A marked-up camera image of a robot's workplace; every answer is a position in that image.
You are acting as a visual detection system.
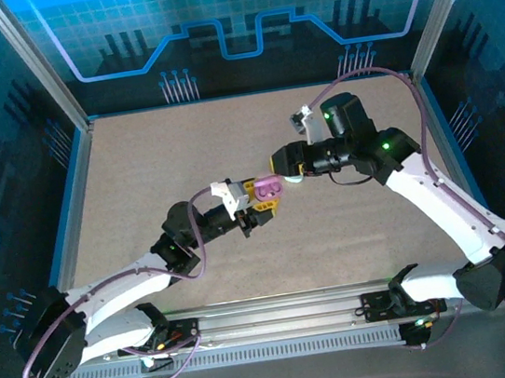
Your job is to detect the mint green earbud charging case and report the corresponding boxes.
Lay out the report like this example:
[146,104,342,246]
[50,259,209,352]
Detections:
[281,171,305,188]

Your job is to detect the purple earbud charging case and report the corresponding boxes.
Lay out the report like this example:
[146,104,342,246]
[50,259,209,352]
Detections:
[252,172,288,203]

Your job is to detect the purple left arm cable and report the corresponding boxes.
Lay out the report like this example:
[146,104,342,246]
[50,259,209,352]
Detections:
[0,184,242,378]

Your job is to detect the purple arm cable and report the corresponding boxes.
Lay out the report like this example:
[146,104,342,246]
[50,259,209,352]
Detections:
[0,184,242,378]
[302,47,505,363]

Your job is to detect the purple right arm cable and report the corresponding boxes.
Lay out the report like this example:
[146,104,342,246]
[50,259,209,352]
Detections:
[302,47,505,363]

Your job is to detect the aluminium table edge rail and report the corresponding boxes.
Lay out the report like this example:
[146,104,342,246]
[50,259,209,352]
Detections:
[404,59,505,378]
[0,118,130,378]

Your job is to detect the grey slotted cable duct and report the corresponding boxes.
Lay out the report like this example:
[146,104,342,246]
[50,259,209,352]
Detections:
[47,312,444,378]

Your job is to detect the aluminium frame post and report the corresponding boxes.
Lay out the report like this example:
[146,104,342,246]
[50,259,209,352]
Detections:
[398,0,503,83]
[0,0,94,143]

